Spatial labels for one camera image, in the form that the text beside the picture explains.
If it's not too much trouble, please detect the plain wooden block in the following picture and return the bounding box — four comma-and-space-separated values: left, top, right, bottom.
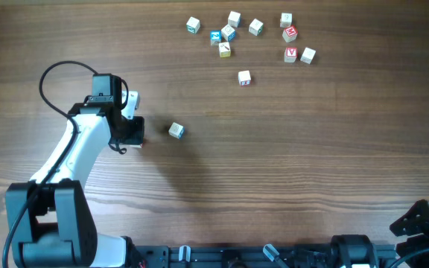
130, 143, 143, 148

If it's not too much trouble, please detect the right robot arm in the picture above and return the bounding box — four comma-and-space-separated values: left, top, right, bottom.
331, 200, 429, 267

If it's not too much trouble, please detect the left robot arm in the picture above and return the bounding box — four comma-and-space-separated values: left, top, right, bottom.
3, 74, 144, 267

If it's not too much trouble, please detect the yellow hammer block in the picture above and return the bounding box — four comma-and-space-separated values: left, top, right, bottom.
218, 42, 231, 58

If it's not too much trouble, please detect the red-edged bottom block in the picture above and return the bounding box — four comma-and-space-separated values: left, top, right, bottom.
238, 70, 252, 86

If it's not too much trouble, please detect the blue letter block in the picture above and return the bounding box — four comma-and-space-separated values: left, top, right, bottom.
209, 31, 222, 46

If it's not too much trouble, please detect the blue-edged round-symbol block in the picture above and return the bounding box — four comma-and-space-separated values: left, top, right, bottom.
221, 25, 236, 42

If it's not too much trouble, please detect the plain block top centre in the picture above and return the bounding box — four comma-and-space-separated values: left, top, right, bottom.
228, 10, 241, 28

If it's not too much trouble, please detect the green-edged block top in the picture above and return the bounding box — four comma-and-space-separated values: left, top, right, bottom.
249, 19, 264, 36

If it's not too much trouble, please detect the red A block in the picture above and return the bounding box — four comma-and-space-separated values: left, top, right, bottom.
284, 47, 298, 63

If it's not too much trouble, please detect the red M block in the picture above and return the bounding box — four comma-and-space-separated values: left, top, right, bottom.
282, 25, 299, 42

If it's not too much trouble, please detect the plain block top right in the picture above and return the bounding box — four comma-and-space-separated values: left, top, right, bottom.
280, 13, 293, 28

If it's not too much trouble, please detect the plain block far right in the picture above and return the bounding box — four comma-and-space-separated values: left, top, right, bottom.
300, 48, 316, 64

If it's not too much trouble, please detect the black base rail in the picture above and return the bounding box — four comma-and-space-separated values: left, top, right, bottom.
135, 243, 396, 268

